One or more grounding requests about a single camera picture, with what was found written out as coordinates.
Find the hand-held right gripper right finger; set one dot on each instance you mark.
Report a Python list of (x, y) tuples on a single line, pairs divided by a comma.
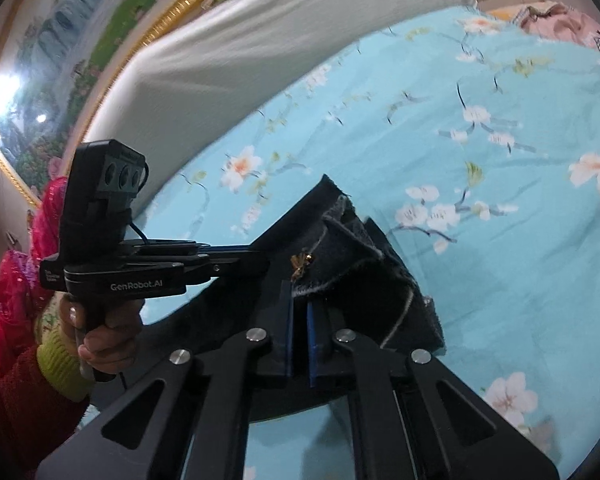
[(312, 347)]

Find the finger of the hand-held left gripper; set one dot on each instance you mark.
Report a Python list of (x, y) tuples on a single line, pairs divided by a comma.
[(190, 248), (230, 266)]

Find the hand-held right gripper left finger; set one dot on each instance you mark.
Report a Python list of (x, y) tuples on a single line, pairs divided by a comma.
[(287, 332)]

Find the dark denim pants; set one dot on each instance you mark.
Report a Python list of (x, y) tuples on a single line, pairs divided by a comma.
[(352, 260)]

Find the person's left hand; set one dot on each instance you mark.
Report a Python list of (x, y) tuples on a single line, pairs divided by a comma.
[(102, 342)]

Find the pink glittery jacket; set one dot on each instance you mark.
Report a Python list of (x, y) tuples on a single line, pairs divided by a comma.
[(10, 300)]

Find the gold framed landscape painting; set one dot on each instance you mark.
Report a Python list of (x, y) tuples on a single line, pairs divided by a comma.
[(75, 40)]

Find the cream padded headboard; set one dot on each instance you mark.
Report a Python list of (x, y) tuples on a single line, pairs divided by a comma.
[(280, 40)]

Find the turquoise floral bed sheet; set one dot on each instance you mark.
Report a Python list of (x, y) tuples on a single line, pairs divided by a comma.
[(455, 170)]

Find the pink patterned pillow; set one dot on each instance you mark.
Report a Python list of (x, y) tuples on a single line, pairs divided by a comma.
[(555, 22)]

